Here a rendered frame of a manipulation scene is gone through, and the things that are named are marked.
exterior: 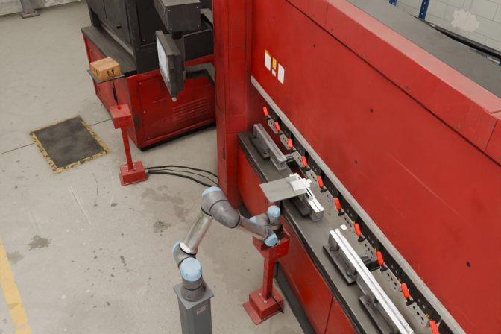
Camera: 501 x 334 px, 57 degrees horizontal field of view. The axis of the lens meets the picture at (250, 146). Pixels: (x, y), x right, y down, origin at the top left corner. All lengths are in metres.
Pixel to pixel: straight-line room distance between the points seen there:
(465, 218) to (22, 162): 4.43
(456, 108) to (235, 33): 1.95
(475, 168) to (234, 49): 2.08
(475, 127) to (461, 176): 0.21
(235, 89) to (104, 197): 1.82
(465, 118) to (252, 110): 2.25
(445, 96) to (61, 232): 3.49
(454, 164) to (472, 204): 0.15
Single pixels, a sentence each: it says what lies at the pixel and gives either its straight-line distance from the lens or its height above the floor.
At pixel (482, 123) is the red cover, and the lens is 1.67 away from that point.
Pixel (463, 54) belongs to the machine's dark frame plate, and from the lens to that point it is 1.99.
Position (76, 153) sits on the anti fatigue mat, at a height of 0.01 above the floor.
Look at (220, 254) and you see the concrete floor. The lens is 3.98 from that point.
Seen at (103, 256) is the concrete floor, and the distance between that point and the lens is 4.12.
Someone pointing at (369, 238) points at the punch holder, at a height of 1.28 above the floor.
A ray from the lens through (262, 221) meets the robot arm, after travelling 2.77.
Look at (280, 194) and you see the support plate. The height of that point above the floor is 1.00.
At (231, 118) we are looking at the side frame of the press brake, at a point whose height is 1.03.
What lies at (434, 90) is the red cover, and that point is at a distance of 1.81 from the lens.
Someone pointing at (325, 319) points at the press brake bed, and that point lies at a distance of 3.10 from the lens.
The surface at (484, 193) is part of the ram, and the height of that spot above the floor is 2.01.
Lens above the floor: 3.09
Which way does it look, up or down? 37 degrees down
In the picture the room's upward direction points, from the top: 1 degrees clockwise
